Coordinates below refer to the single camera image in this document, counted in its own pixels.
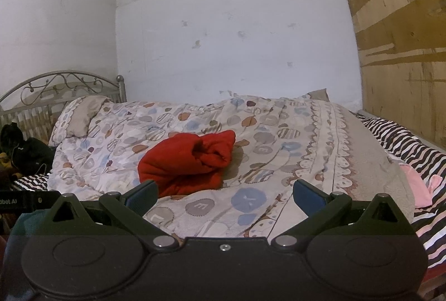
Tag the red long-sleeve top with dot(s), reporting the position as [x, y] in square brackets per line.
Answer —
[188, 163]

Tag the pink cloth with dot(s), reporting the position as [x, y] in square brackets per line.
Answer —
[423, 193]

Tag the black bag pile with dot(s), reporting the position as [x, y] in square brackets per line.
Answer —
[22, 157]

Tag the patterned circle print duvet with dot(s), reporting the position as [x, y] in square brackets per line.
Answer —
[278, 141]

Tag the black white striped bedsheet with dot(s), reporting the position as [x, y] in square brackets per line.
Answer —
[429, 164]

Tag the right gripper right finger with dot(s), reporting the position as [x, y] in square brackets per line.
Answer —
[317, 204]

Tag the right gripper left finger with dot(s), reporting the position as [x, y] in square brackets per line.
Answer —
[130, 205]

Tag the patterned pillow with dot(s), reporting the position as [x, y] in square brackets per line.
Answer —
[75, 118]

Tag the teal blue garment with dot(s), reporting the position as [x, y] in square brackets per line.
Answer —
[17, 229]

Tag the grey metal bed headboard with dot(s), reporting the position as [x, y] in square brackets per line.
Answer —
[36, 103]

